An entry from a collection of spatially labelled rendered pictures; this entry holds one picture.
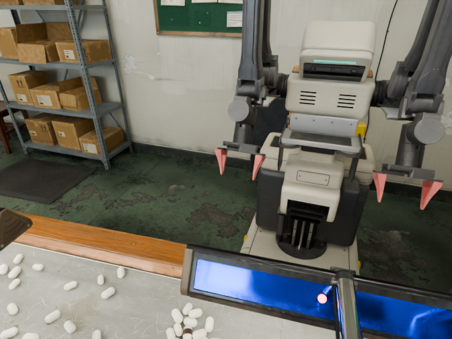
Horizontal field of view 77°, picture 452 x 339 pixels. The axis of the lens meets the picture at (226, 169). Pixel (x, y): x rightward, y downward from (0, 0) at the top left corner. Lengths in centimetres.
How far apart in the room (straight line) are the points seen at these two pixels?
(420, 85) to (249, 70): 41
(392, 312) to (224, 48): 234
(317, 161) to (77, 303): 92
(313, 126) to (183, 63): 187
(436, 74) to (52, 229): 119
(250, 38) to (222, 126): 200
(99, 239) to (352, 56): 96
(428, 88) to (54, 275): 111
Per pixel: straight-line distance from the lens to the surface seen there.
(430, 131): 76
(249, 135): 82
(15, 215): 68
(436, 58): 82
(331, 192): 118
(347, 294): 41
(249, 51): 81
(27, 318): 96
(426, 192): 88
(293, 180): 119
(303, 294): 45
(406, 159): 82
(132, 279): 93
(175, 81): 282
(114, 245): 101
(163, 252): 94
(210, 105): 273
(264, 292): 45
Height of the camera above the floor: 143
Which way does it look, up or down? 30 degrees down
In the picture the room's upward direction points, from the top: straight up
